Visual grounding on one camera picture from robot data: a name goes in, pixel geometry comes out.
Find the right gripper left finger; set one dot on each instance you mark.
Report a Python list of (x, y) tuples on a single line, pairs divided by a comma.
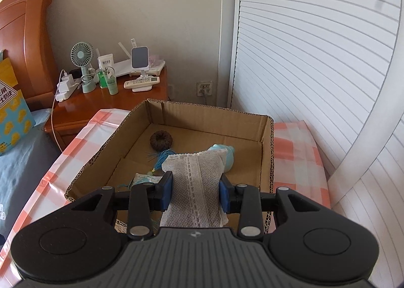
[(141, 201)]

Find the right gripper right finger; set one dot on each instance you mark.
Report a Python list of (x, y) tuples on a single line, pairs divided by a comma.
[(249, 203)]

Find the blue floral sachet pouch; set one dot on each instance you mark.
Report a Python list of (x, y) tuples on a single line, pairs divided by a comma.
[(144, 178)]

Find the blue tassel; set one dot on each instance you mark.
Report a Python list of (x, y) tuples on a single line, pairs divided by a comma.
[(161, 157)]

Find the grey lace sachet bag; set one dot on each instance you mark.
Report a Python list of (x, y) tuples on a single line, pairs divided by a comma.
[(195, 190)]

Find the brown knitted scrunchie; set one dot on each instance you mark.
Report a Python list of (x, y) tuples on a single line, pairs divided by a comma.
[(161, 141)]

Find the brown cardboard box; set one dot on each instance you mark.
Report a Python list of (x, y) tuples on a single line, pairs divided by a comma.
[(194, 128)]

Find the wooden nightstand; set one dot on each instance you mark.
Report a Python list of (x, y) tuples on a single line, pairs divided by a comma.
[(71, 116)]

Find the white remote control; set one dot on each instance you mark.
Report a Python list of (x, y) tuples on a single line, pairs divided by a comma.
[(141, 84)]

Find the grey blue bedsheet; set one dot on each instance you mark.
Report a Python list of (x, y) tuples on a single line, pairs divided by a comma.
[(22, 168)]

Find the green small box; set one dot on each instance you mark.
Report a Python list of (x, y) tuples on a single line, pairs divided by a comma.
[(102, 79)]

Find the green tube bottle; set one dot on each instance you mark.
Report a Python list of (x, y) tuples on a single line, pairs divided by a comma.
[(109, 74)]

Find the white router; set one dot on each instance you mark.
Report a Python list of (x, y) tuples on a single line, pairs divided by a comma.
[(125, 67)]

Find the white power strip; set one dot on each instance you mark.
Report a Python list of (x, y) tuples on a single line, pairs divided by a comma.
[(66, 86)]

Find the white card sign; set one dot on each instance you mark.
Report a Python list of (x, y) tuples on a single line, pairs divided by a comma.
[(105, 61)]

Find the white phone stand mirror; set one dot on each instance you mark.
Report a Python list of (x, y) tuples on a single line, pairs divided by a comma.
[(139, 58)]

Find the yellow duck pattern bag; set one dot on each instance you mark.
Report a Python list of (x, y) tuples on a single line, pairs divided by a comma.
[(16, 120)]

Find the green desk fan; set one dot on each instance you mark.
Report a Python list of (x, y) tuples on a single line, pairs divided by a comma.
[(81, 56)]

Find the wooden headboard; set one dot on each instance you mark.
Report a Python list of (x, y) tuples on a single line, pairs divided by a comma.
[(25, 40)]

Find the white wall socket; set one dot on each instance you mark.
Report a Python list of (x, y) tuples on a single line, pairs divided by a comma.
[(204, 89)]

